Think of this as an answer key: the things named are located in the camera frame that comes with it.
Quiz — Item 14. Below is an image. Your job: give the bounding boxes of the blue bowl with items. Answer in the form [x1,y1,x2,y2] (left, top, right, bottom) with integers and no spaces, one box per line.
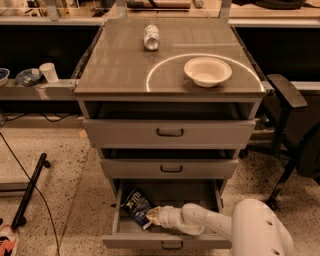
[15,68,43,87]

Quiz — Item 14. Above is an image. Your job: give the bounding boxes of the bottom grey drawer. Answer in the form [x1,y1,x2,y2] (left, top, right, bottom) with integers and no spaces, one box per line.
[103,179,231,250]

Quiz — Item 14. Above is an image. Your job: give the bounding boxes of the blue chip bag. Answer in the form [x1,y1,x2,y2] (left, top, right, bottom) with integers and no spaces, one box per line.
[121,188,155,230]

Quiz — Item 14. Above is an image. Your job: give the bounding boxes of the top grey drawer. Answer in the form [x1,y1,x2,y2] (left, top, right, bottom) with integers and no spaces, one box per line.
[84,119,255,149]

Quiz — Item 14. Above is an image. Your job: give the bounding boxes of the white paper cup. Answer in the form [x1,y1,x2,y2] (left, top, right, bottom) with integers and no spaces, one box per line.
[39,62,58,83]

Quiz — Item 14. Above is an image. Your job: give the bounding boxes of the middle grey drawer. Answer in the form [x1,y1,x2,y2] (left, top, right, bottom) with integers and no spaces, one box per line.
[101,159,238,179]

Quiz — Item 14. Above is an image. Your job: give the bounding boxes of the grey side shelf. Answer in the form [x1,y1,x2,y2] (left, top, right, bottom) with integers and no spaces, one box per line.
[0,79,76,101]

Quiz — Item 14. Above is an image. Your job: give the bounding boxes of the white paper bowl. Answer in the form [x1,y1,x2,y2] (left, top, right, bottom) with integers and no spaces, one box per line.
[184,57,232,88]

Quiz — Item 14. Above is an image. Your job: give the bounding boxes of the black floor stand bar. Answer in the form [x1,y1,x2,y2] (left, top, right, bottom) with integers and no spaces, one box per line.
[11,153,51,230]

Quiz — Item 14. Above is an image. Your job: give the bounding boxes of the orange white shoe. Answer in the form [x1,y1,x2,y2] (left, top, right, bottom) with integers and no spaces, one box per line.
[0,225,19,256]

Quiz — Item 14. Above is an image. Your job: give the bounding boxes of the black office chair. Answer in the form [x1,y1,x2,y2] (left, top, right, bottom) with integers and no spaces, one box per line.
[247,73,320,212]

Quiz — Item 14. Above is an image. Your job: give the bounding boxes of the white crushed can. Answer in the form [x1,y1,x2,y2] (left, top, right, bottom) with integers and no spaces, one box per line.
[143,24,160,51]

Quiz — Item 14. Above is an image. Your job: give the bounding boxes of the black floor cable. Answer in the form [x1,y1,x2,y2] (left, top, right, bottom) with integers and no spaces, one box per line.
[0,132,61,256]

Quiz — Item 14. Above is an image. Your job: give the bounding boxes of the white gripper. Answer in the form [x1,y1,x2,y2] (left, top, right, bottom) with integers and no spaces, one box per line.
[146,206,183,228]

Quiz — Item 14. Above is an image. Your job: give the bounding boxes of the grey drawer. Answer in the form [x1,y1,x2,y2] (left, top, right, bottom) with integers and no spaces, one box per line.
[103,179,231,250]
[101,159,238,179]
[84,119,255,149]

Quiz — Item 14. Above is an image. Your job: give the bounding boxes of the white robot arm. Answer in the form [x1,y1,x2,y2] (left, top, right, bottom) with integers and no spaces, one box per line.
[146,199,294,256]

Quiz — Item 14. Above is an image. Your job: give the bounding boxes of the grey drawer cabinet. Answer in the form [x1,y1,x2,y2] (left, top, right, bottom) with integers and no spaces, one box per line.
[73,17,268,250]

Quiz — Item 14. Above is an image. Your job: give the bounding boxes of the blue bowl at edge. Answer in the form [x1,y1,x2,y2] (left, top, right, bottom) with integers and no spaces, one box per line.
[0,68,10,87]

